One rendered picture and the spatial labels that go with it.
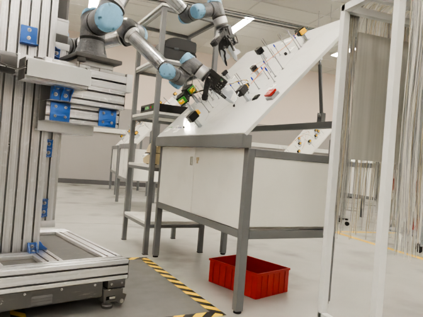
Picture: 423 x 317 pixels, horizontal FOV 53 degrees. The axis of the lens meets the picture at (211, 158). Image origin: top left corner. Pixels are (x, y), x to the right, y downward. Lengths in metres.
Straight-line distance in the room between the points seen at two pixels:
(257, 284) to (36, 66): 1.52
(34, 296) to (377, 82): 1.74
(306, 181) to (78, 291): 1.23
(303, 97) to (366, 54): 9.45
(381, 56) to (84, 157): 8.22
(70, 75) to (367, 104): 1.30
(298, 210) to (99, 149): 7.80
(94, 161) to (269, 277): 7.64
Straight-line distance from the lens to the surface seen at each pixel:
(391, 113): 1.64
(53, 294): 1.99
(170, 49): 3.34
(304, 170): 2.24
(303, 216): 2.27
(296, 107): 11.32
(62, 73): 1.89
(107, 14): 2.00
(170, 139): 2.82
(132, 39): 2.33
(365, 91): 2.01
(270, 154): 2.10
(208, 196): 2.36
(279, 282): 2.52
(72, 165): 9.70
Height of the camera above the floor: 0.72
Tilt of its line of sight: level
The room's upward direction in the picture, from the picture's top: 5 degrees clockwise
